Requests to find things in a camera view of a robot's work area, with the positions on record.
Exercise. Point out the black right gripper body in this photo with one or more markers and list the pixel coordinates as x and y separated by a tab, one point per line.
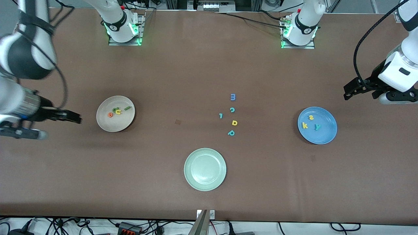
46	113

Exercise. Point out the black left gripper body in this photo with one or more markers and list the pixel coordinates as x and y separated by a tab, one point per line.
374	80

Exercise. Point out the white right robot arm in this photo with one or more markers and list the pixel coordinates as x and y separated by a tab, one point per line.
117	26

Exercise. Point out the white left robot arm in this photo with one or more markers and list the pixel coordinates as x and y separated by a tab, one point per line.
400	75

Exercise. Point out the beige brown plate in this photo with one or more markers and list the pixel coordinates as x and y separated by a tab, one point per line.
114	124

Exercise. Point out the brown table cover sheet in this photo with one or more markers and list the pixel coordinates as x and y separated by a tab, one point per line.
65	169

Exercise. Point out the blue plate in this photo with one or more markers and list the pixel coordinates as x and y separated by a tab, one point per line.
321	137

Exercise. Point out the black orange power strip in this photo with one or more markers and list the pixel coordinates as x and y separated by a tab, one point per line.
130	228

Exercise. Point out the black power adapter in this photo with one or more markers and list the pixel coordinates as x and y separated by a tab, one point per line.
19	232

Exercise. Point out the pale green plate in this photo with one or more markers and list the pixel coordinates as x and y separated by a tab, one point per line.
205	169

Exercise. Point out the grey connector device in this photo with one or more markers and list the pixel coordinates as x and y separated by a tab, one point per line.
215	6

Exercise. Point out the small white mounting plate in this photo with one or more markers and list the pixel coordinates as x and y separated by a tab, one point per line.
212	214

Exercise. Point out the black plug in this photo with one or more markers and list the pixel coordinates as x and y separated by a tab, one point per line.
230	228

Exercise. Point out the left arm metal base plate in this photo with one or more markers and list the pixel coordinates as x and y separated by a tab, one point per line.
298	47

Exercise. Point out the aluminium corner bracket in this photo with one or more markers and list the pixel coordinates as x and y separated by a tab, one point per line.
396	18

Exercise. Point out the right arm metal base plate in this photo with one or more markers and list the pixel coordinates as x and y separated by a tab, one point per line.
124	43

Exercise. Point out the grey aluminium mount pole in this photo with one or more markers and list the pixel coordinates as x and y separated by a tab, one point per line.
200	225

